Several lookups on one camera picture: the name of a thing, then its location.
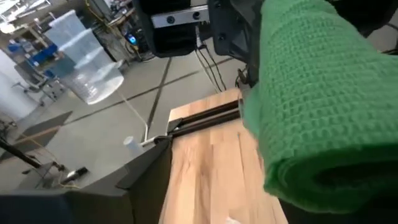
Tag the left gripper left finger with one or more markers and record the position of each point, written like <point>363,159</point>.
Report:
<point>93,208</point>

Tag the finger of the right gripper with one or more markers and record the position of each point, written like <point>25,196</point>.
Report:
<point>230,25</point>
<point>373,12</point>

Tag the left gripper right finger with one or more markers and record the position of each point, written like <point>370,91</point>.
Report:
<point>342,219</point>

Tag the light green elastic bandage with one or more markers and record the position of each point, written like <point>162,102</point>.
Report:
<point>311,93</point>

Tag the black desktop computer tower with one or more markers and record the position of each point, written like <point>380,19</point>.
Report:
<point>133,40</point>

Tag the white floor stand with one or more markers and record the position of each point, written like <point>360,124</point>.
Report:
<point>84,62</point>

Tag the grey flat floor panel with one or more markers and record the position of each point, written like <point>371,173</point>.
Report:
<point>40,130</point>

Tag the wooden background workbench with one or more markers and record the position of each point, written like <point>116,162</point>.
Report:
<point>37,56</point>

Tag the black aluminium rig frame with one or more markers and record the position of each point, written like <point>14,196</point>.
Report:
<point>205,119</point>

